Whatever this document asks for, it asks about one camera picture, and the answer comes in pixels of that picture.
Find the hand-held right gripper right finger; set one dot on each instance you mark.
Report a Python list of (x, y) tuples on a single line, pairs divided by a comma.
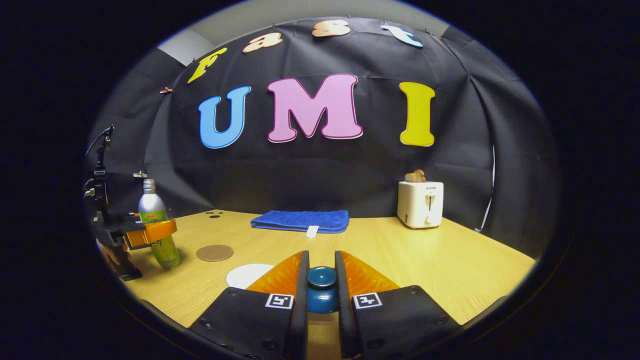
[(343, 300)]

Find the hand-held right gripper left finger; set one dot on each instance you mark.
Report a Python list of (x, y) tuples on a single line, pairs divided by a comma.
[(301, 295)]

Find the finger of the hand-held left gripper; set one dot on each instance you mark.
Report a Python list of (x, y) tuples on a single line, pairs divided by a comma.
[(150, 234)]

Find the silver green water bottle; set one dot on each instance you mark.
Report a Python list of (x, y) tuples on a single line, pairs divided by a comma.
[(150, 205)]

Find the teal teacup white inside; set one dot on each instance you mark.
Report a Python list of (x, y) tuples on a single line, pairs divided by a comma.
[(245, 276)]

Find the round brown coaster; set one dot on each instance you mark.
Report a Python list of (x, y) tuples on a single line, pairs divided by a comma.
[(215, 253)]

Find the white cloth clip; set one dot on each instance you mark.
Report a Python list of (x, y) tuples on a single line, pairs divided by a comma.
[(140, 174)]

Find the folded blue towel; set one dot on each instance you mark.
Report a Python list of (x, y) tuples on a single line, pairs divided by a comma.
[(300, 220)]

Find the white toaster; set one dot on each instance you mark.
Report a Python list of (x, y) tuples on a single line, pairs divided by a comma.
[(420, 205)]

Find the black backdrop cloth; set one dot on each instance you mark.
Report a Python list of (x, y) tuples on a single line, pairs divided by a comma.
[(350, 170)]

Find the toast slice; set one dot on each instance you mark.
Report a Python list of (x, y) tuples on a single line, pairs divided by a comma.
[(415, 176)]

